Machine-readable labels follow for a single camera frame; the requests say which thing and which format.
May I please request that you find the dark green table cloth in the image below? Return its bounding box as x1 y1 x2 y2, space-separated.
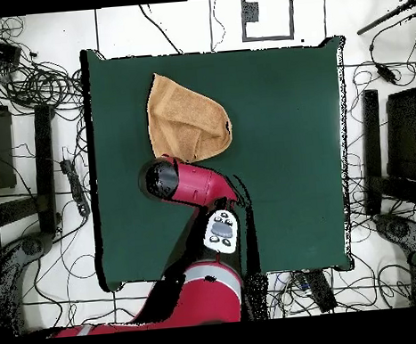
77 28 364 294

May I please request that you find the grey chair base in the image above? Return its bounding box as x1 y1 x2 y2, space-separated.
0 230 61 341
373 210 416 256

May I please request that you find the black cable tangle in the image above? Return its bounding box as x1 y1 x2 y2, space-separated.
0 10 86 119

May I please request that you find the black tripod rod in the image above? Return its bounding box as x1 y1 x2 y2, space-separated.
354 0 416 37

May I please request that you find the orange terry towel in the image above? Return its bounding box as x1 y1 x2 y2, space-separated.
143 67 235 167

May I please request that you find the black power strip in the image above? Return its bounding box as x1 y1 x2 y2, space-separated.
304 268 340 315
59 157 92 219

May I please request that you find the small dark grey square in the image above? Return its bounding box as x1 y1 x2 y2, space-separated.
241 0 260 24

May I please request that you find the long black cable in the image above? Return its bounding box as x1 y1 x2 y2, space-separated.
139 0 184 57

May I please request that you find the black power adapter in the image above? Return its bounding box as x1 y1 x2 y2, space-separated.
376 62 399 87

